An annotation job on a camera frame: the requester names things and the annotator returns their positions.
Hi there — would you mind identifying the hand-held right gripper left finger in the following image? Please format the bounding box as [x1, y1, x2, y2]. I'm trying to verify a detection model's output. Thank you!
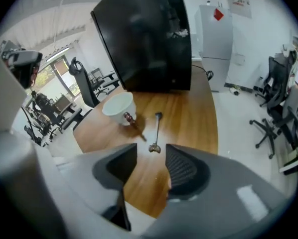
[54, 143, 139, 232]

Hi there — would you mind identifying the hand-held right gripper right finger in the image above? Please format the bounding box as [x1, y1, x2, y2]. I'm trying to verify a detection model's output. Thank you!
[142, 143, 293, 239]

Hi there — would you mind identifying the metal spoon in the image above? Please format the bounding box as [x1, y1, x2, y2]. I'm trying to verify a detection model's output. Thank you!
[149, 112, 163, 154]

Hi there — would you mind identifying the white cup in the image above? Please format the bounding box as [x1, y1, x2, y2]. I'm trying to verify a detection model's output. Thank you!
[102, 92, 138, 126]

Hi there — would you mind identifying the black high-back office chair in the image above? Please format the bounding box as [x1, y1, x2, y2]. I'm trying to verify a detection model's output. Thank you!
[68, 57, 101, 109]

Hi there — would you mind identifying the black tripod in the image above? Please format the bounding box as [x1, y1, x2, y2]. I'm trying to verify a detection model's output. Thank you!
[20, 107, 49, 148]

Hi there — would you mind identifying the grey office chair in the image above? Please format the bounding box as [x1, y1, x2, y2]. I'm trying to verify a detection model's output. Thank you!
[249, 85, 298, 159]

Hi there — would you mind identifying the ceiling strip lamp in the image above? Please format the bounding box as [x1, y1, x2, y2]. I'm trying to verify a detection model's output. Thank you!
[46, 46, 70, 62]

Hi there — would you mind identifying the black mesh office chair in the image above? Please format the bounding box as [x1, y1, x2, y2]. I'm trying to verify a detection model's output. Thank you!
[254, 56, 297, 108]

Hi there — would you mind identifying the black monitor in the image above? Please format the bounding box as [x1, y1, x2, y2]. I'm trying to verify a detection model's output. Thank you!
[90, 0, 192, 93]

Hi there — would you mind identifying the white refrigerator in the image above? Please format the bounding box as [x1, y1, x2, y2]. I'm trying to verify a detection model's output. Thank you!
[194, 4, 233, 93]

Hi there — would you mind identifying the brown-handled utensil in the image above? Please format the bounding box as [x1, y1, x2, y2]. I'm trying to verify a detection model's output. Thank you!
[123, 112, 148, 142]

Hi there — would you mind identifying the black cable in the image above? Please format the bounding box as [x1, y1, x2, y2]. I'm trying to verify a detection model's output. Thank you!
[191, 63, 214, 81]

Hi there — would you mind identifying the white wall outlet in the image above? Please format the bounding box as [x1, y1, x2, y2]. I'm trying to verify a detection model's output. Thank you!
[235, 53, 247, 65]

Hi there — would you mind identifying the black head-worn camera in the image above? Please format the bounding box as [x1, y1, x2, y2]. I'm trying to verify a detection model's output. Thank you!
[0, 48, 43, 90]

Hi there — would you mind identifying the wall poster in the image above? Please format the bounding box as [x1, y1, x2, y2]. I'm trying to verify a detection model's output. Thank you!
[223, 0, 253, 19]

